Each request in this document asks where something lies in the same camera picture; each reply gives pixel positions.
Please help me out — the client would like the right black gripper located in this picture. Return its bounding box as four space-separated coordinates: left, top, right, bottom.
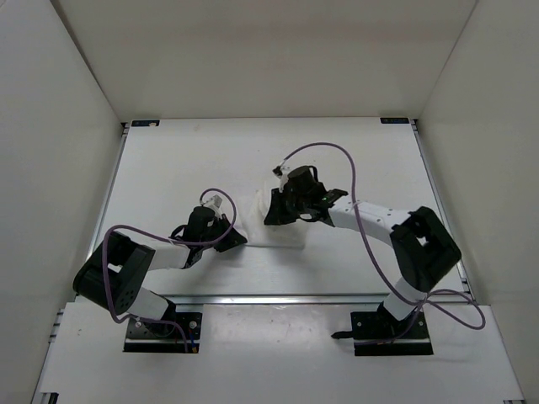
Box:
264 187 310 226

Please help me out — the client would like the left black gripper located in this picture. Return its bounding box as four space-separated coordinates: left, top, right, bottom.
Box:
201 213 246 253

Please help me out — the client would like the white pleated skirt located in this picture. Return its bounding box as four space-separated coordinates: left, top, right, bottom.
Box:
237 178 307 249

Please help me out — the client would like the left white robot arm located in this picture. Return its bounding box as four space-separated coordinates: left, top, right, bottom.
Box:
72 206 248 335

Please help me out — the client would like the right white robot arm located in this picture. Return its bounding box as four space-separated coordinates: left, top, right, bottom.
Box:
264 166 462 338

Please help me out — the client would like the right blue corner label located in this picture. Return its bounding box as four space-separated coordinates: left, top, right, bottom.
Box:
380 117 409 125

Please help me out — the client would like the blue corner label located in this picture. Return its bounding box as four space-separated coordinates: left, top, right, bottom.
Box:
131 120 160 127
380 117 409 125

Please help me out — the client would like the left blue corner label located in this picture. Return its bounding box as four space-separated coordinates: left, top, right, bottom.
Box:
131 120 160 127

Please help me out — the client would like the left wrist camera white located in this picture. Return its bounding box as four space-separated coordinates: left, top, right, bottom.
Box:
200 194 223 219

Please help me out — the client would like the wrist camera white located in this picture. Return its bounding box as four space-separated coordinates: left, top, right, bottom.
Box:
272 159 291 193
200 194 223 219

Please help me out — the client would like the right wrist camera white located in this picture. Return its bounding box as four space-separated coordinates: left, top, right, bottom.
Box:
272 159 291 193

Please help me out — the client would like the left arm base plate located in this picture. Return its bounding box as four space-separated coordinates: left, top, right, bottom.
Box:
123 307 203 354

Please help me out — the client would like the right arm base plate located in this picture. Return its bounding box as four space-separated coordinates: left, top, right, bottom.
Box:
331 311 434 357

